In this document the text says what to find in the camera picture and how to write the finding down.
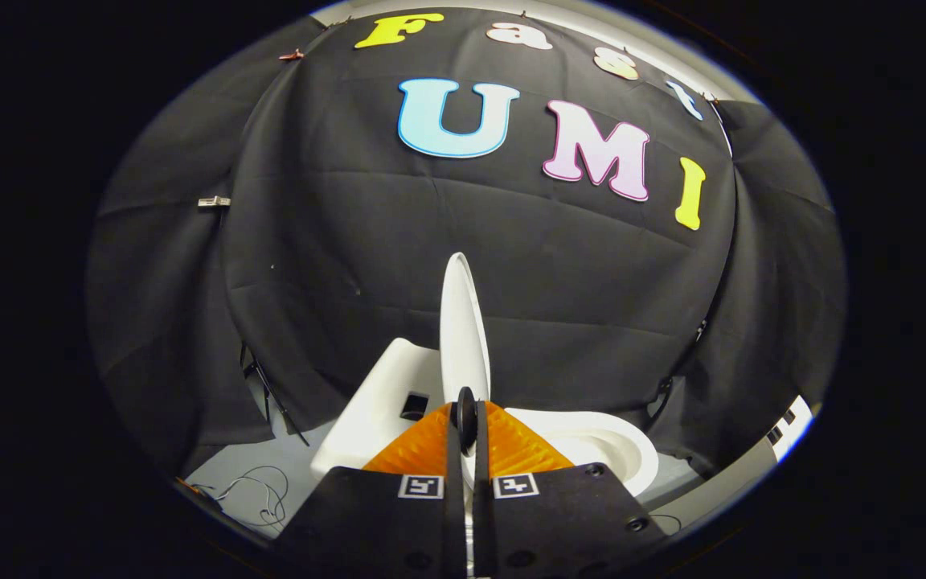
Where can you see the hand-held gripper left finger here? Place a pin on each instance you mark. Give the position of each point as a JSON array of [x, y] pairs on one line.
[[453, 498]]

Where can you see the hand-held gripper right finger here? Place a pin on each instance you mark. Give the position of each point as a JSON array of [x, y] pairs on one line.
[[483, 498]]

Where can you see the black round pull tab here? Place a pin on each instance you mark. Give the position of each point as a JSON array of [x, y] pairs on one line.
[[465, 418]]

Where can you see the white toilet lid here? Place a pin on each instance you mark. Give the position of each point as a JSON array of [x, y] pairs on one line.
[[463, 330]]

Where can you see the white toilet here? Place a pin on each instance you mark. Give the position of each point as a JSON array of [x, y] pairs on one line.
[[366, 418]]

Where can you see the white toilet seat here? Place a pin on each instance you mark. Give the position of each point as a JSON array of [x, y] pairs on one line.
[[632, 450]]

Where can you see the black backdrop cloth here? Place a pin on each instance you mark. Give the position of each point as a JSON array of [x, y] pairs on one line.
[[463, 241]]

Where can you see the white panel with dark slots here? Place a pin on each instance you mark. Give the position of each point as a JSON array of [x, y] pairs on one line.
[[794, 422]]

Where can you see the silver clip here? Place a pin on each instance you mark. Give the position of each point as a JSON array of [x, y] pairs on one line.
[[214, 202]]

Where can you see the red clip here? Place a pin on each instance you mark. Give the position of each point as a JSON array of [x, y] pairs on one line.
[[292, 55]]

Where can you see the black stand frame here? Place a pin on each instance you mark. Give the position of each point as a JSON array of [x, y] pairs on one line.
[[270, 394]]

